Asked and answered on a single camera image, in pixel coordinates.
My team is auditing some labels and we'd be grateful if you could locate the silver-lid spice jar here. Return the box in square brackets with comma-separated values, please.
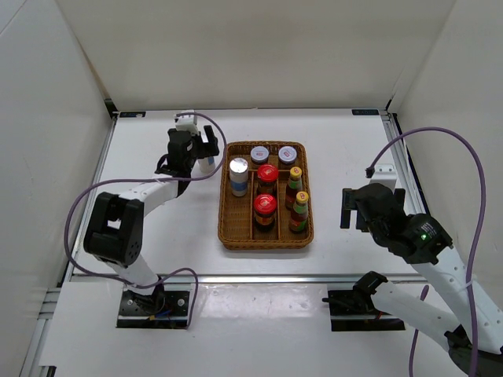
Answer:
[229, 157, 248, 197]
[198, 156, 215, 174]

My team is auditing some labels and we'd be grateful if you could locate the white-lid paste jar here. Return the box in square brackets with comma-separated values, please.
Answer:
[278, 145, 297, 170]
[250, 145, 270, 170]

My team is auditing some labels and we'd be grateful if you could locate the yellow-cap sauce bottle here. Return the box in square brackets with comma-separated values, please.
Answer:
[285, 167, 303, 210]
[288, 191, 309, 232]

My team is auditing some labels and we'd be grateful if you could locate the red-lid sauce jar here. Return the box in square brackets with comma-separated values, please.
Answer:
[253, 193, 277, 232]
[256, 163, 279, 196]

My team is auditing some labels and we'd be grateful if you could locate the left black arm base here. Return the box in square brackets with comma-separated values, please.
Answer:
[116, 284, 199, 330]

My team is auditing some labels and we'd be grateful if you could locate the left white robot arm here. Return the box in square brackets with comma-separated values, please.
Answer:
[83, 125, 219, 314]

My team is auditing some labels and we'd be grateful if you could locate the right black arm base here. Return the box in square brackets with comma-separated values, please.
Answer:
[322, 290, 406, 332]

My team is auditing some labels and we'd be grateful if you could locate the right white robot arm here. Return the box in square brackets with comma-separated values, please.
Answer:
[340, 183, 502, 376]

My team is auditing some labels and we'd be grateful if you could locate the left dark table label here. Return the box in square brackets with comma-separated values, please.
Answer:
[119, 112, 146, 119]

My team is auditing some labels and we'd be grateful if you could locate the dark table label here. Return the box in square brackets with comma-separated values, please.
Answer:
[119, 112, 146, 119]
[351, 109, 380, 116]

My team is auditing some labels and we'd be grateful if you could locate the brown wicker divided basket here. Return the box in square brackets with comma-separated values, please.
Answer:
[218, 141, 314, 251]

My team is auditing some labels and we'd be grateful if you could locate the right dark table label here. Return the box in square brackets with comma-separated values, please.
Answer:
[351, 109, 380, 116]

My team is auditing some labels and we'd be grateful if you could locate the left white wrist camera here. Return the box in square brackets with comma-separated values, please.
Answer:
[174, 110, 200, 135]

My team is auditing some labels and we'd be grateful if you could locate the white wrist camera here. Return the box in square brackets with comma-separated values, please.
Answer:
[365, 163, 398, 191]
[174, 110, 200, 135]

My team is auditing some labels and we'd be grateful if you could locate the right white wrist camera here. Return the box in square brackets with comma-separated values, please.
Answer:
[365, 163, 398, 191]

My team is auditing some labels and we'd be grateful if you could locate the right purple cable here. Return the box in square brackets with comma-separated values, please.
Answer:
[365, 126, 487, 377]

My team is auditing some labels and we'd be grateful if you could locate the purple cable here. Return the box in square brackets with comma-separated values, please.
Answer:
[365, 126, 487, 377]
[64, 112, 228, 330]

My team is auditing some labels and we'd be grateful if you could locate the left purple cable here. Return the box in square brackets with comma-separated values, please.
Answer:
[64, 112, 228, 330]

